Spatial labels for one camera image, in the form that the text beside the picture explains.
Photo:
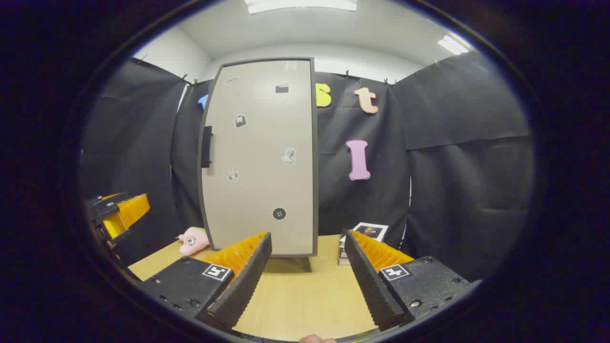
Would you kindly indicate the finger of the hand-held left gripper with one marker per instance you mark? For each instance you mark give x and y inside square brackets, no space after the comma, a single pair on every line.
[133,207]
[114,228]

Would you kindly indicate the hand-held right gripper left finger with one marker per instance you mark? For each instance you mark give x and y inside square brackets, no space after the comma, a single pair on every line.
[240,286]

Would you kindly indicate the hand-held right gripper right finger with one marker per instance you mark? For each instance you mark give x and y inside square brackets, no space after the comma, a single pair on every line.
[371,286]

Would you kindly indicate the beige cabinet door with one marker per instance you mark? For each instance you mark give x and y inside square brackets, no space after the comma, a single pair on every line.
[259,157]

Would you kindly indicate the thin grey book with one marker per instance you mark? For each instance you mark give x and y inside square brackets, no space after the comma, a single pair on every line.
[342,254]
[342,262]

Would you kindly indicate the white book with photo cover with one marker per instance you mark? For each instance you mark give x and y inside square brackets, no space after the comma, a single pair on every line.
[371,230]

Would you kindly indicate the pink plush toy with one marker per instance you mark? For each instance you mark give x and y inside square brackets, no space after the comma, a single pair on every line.
[194,240]

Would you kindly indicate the black backdrop cloth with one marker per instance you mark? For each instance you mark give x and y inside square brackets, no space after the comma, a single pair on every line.
[452,166]

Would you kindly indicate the small ceiling light panel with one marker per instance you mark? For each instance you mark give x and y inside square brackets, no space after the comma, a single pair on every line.
[452,45]

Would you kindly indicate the long ceiling light panel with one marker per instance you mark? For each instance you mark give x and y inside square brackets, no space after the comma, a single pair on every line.
[300,5]

